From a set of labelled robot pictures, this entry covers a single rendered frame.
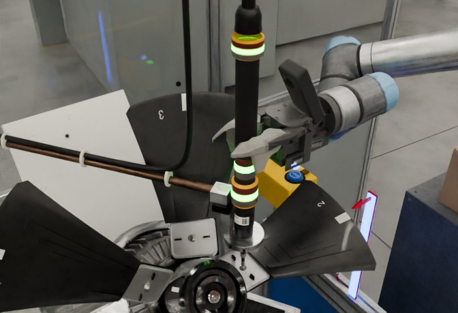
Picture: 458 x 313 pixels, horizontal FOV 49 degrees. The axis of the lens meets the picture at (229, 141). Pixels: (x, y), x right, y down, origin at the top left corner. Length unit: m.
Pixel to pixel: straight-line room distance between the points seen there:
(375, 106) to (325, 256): 0.30
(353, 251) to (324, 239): 0.06
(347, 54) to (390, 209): 2.03
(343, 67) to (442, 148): 2.64
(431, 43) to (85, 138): 0.70
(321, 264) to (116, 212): 0.43
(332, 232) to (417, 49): 0.38
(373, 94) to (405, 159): 2.54
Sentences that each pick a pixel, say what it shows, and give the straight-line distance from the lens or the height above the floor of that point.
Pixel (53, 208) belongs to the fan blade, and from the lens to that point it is 0.77.
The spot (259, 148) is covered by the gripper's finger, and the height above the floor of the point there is 1.47.
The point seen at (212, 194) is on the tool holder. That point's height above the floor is 1.35.
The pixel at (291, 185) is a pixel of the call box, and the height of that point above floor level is 1.07.
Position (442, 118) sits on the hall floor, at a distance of 3.97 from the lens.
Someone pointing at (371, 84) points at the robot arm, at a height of 1.48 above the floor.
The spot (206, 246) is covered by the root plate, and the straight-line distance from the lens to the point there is 0.88.
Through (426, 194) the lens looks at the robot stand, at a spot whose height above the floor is 1.00.
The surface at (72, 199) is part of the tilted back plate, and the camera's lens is 1.06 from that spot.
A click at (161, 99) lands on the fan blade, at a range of 0.92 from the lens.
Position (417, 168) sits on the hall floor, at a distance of 3.36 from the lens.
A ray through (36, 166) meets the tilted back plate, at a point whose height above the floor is 1.29.
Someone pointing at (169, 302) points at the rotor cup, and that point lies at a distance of 0.86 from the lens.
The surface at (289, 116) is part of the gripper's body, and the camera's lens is 0.78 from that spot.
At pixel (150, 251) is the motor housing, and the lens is 0.96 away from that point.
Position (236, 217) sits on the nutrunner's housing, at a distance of 0.83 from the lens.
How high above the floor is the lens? 1.87
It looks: 33 degrees down
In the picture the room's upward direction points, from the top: straight up
